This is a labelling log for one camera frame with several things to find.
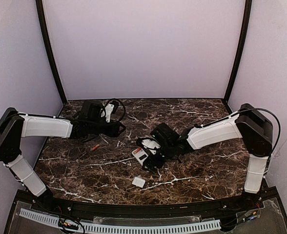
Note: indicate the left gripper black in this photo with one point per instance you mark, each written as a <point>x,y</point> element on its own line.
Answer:
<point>112,127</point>

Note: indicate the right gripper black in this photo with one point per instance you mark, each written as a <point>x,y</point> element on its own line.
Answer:
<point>154,159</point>

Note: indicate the white remote control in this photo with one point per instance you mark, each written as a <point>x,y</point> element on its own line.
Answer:
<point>142,155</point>

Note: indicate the white battery cover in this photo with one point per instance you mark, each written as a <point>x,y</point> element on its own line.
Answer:
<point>138,182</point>

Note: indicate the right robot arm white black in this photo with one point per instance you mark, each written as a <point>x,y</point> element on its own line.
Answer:
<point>248,124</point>

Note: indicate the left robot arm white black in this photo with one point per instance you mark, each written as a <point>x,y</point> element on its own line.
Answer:
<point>92,120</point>

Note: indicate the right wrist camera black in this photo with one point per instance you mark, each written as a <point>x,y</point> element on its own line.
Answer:
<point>149,145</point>

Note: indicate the black front rail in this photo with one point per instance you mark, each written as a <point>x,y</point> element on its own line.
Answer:
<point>216,208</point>

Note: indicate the white slotted cable duct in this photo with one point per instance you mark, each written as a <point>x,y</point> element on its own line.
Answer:
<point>102,225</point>

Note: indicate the right black frame post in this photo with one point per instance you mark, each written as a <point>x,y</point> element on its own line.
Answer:
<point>239,51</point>

